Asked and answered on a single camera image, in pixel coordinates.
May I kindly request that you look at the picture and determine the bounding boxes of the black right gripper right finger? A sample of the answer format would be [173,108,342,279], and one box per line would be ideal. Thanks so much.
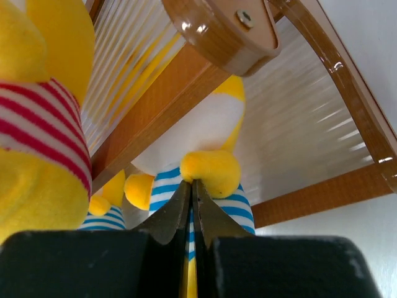
[192,180,380,297]

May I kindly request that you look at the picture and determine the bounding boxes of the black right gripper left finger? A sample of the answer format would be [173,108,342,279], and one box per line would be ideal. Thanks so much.
[1,182,192,297]

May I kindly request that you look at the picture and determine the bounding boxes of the brown wooden toy shelf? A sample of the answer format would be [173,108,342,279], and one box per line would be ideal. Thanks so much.
[82,1,396,228]

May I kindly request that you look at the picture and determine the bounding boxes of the yellow plush pink striped shirt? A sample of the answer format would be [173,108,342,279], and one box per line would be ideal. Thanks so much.
[1,1,95,240]

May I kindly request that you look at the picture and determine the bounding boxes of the yellow plush blue stripes shelf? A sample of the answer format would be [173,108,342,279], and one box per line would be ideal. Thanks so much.
[78,170,126,231]

